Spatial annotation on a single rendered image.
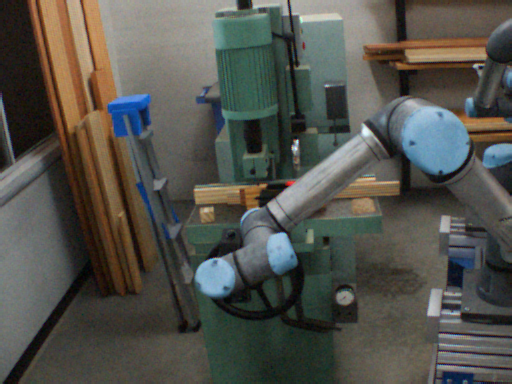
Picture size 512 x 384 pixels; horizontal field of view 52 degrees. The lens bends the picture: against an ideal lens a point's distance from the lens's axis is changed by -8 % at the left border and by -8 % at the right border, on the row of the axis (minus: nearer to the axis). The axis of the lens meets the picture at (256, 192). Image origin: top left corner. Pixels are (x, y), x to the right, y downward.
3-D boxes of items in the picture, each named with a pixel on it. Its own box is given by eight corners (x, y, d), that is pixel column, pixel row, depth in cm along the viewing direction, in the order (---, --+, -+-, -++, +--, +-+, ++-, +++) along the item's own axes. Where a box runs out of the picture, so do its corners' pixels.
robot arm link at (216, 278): (243, 289, 103) (201, 305, 104) (251, 288, 114) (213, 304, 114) (227, 249, 105) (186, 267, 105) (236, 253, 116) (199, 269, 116)
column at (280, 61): (235, 210, 208) (212, 11, 183) (242, 188, 229) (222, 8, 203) (296, 206, 206) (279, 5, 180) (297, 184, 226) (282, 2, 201)
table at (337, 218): (181, 257, 167) (178, 239, 165) (199, 216, 196) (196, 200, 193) (387, 247, 160) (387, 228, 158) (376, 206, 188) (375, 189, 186)
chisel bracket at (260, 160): (245, 183, 179) (242, 158, 176) (249, 169, 192) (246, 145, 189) (268, 182, 179) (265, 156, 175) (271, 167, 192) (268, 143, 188)
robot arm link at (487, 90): (495, 38, 149) (468, 127, 193) (530, 37, 148) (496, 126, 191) (486, 9, 154) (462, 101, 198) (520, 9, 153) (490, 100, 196)
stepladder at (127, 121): (171, 335, 276) (101, 106, 236) (181, 307, 300) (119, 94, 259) (201, 331, 273) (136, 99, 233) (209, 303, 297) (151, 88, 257)
